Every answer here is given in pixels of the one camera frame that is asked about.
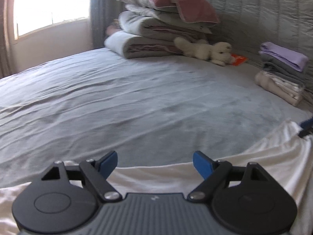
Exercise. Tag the folded purple cloth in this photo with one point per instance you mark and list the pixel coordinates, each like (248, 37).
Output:
(286, 55)

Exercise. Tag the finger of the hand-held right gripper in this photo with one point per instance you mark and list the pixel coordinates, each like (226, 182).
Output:
(307, 133)
(308, 123)

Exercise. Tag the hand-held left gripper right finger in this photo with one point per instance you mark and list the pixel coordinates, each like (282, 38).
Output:
(203, 164)

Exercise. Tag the grey curtain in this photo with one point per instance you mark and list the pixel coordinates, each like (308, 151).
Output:
(107, 9)
(6, 41)

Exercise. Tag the white plush toy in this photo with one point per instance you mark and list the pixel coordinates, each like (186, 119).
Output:
(205, 50)

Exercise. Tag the folded beige clothes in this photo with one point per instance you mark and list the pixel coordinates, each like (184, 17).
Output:
(273, 85)

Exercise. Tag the window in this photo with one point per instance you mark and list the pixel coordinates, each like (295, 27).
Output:
(51, 5)

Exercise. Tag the rolled grey quilt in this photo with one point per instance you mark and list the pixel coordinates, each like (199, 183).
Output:
(122, 42)

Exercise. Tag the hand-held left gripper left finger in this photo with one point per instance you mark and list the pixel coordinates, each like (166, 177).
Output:
(109, 163)

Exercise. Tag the pink bundled cloth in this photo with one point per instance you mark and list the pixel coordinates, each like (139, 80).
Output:
(112, 29)

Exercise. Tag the orange packet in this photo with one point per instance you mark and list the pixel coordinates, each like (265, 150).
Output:
(239, 60)

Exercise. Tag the folded grey clothes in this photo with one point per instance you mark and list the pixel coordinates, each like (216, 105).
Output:
(278, 69)

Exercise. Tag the pink pillow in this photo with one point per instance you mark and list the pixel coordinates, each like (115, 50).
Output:
(190, 5)

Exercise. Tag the large folded grey quilt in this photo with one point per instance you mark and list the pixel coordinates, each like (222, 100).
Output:
(151, 27)

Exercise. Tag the white long-sleeved shirt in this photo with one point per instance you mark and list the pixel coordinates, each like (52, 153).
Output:
(273, 156)

